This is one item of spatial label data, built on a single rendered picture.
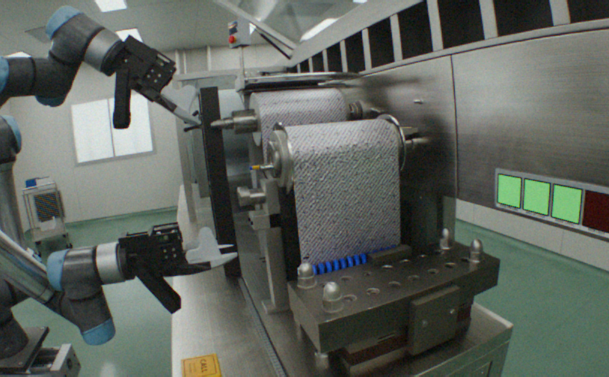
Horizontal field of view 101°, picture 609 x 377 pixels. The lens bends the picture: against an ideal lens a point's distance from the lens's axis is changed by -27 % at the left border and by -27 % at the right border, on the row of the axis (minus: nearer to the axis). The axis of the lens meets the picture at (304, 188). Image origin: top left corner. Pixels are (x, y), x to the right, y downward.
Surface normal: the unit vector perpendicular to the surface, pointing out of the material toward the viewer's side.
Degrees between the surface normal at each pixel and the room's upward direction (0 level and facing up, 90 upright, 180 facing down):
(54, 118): 90
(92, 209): 90
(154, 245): 90
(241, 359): 0
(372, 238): 90
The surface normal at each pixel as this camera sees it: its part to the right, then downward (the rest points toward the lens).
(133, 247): 0.33, 0.16
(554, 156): -0.94, 0.15
